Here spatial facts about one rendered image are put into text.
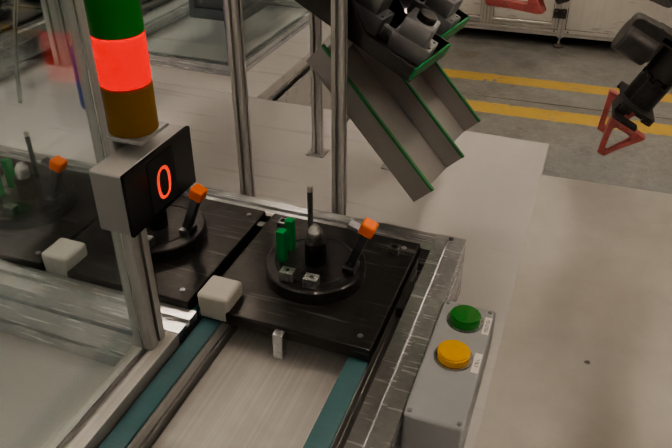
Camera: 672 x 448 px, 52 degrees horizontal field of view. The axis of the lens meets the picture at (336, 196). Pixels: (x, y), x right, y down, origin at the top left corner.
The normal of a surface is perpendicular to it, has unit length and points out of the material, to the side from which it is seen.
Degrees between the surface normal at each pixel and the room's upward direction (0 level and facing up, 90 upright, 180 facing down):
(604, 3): 90
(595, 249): 0
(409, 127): 45
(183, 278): 0
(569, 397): 0
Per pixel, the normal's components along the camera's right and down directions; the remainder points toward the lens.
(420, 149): 0.61, -0.41
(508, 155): 0.00, -0.85
